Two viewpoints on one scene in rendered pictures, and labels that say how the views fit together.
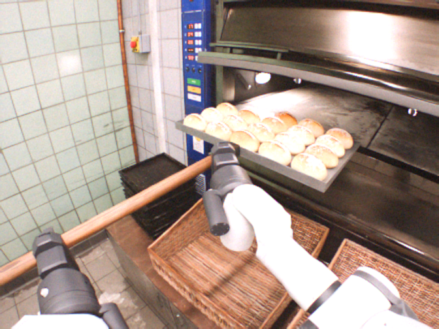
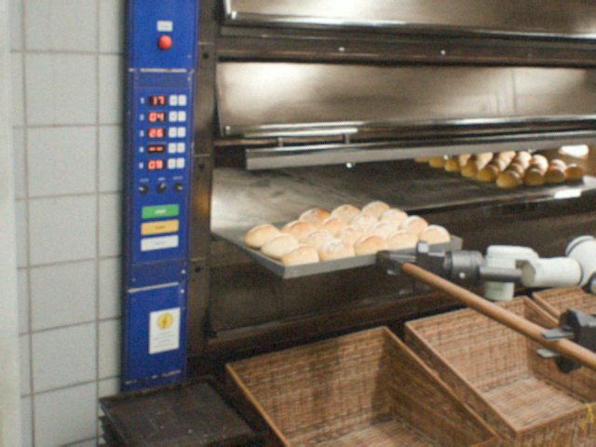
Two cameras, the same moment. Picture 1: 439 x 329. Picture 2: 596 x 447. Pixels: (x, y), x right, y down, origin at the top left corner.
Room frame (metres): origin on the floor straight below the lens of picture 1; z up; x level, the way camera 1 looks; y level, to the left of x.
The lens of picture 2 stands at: (0.47, 1.73, 1.77)
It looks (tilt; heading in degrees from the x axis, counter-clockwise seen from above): 16 degrees down; 281
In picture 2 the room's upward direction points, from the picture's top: 4 degrees clockwise
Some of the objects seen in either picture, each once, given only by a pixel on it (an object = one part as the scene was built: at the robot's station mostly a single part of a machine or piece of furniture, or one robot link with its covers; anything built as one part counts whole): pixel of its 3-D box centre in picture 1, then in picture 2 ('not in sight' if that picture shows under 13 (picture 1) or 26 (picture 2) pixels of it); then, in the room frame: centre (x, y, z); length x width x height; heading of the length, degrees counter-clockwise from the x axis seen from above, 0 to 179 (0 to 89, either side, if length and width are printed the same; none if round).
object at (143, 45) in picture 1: (140, 43); not in sight; (1.43, 0.45, 1.46); 0.10 x 0.07 x 0.10; 47
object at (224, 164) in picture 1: (226, 177); (440, 267); (0.48, -0.02, 1.19); 0.12 x 0.10 x 0.13; 11
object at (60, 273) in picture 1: (61, 281); (589, 338); (0.18, 0.26, 1.18); 0.12 x 0.10 x 0.13; 39
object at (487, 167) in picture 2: not in sight; (490, 160); (0.36, -1.40, 1.21); 0.61 x 0.48 x 0.06; 137
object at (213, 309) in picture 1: (236, 254); (358, 426); (0.64, -0.07, 0.72); 0.56 x 0.49 x 0.28; 48
